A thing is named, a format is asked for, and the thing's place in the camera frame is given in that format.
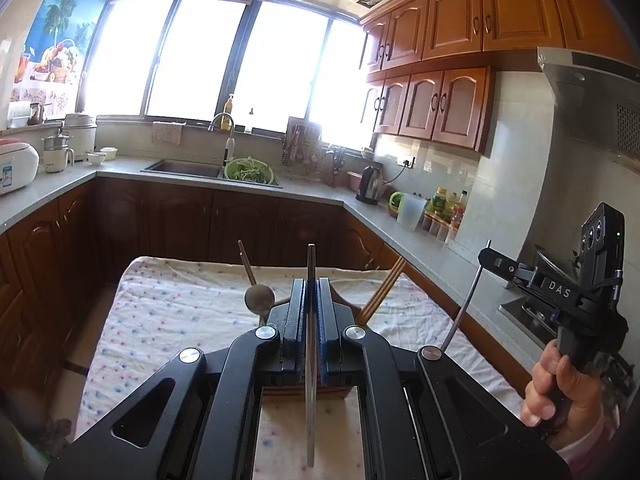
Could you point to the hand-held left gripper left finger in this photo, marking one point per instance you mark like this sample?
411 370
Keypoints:
240 375

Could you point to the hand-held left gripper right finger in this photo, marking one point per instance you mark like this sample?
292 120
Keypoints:
380 375

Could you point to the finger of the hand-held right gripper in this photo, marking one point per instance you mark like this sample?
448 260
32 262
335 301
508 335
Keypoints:
502 264

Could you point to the wooden utensil holder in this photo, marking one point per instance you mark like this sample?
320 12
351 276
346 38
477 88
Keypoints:
287 391

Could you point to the silver metal chopstick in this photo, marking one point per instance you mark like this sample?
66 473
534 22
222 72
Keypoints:
465 300
310 425

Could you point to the silver metal spoon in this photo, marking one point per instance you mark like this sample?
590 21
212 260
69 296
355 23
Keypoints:
259 297

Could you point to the golden chopstick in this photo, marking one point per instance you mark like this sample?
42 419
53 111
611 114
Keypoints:
377 292

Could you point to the person's right forearm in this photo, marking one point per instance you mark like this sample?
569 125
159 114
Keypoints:
592 445

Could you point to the person's right hand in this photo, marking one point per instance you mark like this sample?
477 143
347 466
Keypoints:
547 385

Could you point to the black wok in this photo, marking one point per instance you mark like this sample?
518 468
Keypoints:
555 262

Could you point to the gas stove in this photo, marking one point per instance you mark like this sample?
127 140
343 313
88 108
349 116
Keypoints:
525 315

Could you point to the row of condiment bottles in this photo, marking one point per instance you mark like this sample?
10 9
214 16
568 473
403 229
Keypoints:
447 212

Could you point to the wooden stick utensil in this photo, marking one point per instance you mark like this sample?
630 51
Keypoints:
246 262
387 282

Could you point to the floral white tablecloth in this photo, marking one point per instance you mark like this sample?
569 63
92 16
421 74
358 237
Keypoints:
175 300

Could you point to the translucent plastic jug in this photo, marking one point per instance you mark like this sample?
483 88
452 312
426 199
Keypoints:
411 212

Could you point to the green plastic container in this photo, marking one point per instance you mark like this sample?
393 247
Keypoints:
396 204

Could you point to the electric kettle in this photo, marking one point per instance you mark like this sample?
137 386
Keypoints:
370 185

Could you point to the dark wooden lower cabinets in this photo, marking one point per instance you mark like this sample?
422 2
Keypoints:
175 220

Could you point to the steel range hood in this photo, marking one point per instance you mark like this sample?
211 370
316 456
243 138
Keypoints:
590 100

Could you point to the grey kitchen countertop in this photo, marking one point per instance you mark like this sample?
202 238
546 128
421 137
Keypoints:
320 192

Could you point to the green basin of vegetables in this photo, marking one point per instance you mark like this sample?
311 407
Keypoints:
250 170

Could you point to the wooden upper cabinets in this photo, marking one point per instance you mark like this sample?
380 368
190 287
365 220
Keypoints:
450 60

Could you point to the steel kitchen sink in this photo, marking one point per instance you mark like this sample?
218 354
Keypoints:
180 167

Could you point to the knife rack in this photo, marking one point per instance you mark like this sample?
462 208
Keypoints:
302 147

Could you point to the chrome kitchen faucet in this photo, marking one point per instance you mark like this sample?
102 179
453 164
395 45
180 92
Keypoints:
227 130

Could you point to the hanging dish towel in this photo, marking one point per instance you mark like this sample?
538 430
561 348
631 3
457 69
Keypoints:
167 132

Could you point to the white bowl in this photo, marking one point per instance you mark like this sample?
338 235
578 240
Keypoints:
107 152

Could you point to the yellow soap bottle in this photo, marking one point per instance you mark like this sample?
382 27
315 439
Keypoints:
228 105

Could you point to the small white electric pot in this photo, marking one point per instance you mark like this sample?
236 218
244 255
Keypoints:
56 155

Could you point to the large white lidded pot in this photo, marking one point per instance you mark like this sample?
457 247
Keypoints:
80 132

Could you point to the white rice cooker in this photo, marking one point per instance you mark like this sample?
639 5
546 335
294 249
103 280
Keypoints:
15 165

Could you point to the kitchen window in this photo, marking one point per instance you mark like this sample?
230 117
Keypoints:
210 60

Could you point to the wall socket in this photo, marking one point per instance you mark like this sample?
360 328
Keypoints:
406 161

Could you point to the fruit wall poster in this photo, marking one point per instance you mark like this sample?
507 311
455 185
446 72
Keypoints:
55 35

